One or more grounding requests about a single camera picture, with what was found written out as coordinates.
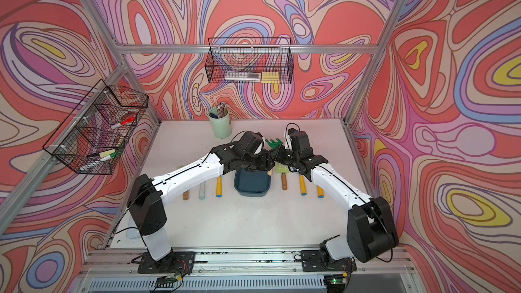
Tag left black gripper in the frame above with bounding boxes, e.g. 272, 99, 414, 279
241, 151, 278, 172

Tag dark green rake wooden handle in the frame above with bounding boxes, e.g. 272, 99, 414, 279
265, 138, 283, 176

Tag blue rake yellow handle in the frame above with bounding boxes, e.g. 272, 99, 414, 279
215, 177, 223, 198
317, 186, 324, 198
299, 175, 307, 196

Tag light blue rake pale handle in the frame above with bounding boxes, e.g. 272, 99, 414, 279
198, 182, 206, 200

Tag lime rake wooden handle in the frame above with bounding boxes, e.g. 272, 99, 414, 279
275, 163, 290, 191

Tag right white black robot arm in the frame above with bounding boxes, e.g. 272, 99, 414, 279
271, 128, 399, 263

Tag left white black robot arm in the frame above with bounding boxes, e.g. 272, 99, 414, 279
127, 131, 275, 262

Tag teal plastic storage box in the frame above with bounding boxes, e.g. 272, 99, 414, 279
233, 170, 271, 198

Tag mint green pen cup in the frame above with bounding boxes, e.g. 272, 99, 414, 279
207, 112, 232, 139

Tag pens in cup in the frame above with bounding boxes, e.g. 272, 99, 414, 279
208, 102, 228, 119

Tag clear tube in back basket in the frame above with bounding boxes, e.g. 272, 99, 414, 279
225, 71, 261, 83

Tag yellow item in back basket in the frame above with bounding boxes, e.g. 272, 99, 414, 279
260, 71, 280, 84

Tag red marker in basket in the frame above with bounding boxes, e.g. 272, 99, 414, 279
111, 117, 135, 129

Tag green marker in basket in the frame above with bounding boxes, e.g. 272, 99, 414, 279
87, 149, 120, 161

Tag back black wire basket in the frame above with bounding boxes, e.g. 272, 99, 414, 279
205, 36, 294, 84

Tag black wire basket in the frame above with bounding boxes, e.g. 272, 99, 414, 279
42, 80, 149, 175
205, 36, 294, 84

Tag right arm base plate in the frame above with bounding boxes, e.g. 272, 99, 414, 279
294, 250, 357, 273

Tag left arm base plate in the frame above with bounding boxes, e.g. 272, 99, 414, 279
138, 251, 195, 275

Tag left black wire basket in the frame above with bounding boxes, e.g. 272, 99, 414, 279
42, 80, 149, 175

